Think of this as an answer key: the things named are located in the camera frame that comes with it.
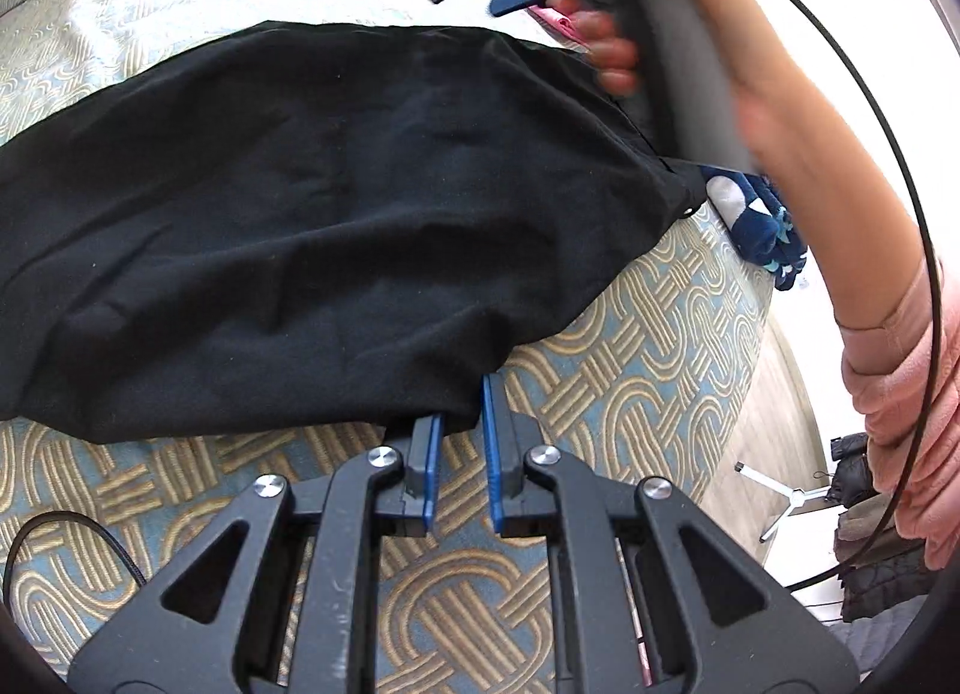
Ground person's right hand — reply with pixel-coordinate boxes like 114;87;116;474
547;0;820;164

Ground pink folded cloth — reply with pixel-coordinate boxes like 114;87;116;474
529;2;595;54

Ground white stand legs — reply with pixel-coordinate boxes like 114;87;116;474
735;461;827;545

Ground black pants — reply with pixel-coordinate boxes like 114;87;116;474
0;20;707;446

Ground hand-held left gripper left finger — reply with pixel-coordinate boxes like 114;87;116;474
67;415;447;694

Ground patterned blue beige bedspread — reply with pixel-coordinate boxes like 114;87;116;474
0;0;777;694

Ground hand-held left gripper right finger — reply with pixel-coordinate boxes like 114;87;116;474
482;373;860;694

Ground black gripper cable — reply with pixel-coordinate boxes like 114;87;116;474
0;510;149;616
671;0;944;590

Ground dark quilted jacket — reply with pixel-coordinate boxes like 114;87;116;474
829;433;947;624

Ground person's right forearm pink sleeve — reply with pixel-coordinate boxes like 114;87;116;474
750;116;960;571

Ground navy star-printed cloth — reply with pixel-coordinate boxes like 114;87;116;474
701;164;808;291

